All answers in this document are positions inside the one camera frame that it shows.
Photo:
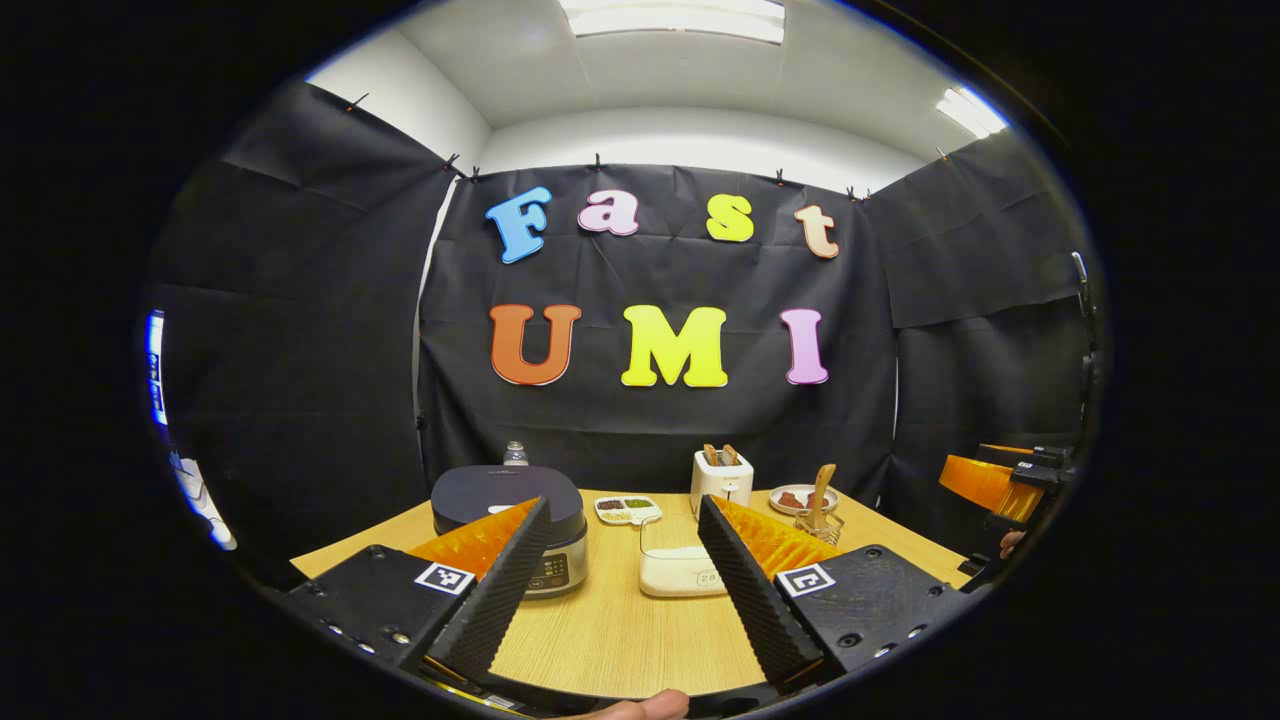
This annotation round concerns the small ceiling light panel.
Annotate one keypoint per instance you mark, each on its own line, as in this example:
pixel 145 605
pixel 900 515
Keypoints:
pixel 972 110

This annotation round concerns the wooden spoon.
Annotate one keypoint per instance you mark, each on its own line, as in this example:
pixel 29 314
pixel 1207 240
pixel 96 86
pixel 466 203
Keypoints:
pixel 823 485

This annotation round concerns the white rounded object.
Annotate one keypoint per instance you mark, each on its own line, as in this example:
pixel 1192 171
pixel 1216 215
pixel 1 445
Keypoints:
pixel 200 495

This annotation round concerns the white plate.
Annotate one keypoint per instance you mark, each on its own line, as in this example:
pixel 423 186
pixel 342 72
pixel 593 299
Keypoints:
pixel 785 510

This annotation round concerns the small clear bottle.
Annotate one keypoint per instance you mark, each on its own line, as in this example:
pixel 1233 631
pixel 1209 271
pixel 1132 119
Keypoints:
pixel 515 456

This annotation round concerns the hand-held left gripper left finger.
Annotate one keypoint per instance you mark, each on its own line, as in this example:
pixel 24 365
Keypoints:
pixel 490 605

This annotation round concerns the clear box of rice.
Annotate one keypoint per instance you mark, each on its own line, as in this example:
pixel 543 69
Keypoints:
pixel 680 575

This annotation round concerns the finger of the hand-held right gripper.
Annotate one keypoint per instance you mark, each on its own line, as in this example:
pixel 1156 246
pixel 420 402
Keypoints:
pixel 1045 458
pixel 980 485

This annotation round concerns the large ceiling light panel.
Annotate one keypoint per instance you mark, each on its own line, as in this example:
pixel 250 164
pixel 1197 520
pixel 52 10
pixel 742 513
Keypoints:
pixel 675 18

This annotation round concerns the white toaster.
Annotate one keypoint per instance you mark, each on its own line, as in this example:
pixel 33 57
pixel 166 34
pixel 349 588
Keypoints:
pixel 722 485

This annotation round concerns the white divided dish of beans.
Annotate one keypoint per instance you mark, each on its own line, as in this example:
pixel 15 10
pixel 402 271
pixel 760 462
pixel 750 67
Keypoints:
pixel 628 510

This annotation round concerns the black backdrop cloth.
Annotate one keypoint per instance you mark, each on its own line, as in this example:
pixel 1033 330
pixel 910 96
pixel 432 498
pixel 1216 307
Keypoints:
pixel 300 350

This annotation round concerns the bright blue screen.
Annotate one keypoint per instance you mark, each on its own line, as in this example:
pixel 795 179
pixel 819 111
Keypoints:
pixel 155 365

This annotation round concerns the black and silver rice cooker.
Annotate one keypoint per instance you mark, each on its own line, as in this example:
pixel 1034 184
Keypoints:
pixel 480 490

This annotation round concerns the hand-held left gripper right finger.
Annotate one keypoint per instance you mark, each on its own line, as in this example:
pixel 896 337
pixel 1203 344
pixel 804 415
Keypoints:
pixel 750 595

